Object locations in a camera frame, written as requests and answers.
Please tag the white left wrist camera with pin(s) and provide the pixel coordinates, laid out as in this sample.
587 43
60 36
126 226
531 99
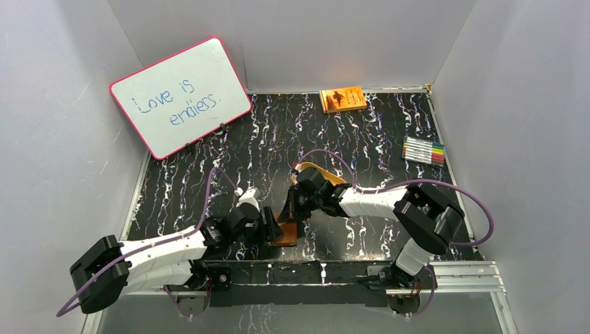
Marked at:
250 199

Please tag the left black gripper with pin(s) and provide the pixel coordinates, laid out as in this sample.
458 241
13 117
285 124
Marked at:
268 223

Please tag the orange book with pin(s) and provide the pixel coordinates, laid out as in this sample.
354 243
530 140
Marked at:
342 99

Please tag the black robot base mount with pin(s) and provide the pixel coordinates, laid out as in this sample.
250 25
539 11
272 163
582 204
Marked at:
369 283

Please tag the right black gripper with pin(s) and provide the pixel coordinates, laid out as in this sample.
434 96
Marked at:
291 212

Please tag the brown leather card holder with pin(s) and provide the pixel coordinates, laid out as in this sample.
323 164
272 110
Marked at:
284 230

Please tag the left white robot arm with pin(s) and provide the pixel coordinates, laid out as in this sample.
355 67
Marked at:
111 268

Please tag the aluminium rail frame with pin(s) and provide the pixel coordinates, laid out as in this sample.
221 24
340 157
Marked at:
452 276

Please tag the gold oval tin tray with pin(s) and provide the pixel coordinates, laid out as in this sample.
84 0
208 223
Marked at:
332 178

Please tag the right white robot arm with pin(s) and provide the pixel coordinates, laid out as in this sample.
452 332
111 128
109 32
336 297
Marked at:
429 217

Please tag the colour marker pen set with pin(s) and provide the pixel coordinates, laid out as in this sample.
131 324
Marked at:
423 152

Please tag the pink framed whiteboard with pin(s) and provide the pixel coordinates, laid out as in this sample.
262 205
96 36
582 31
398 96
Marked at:
180 99

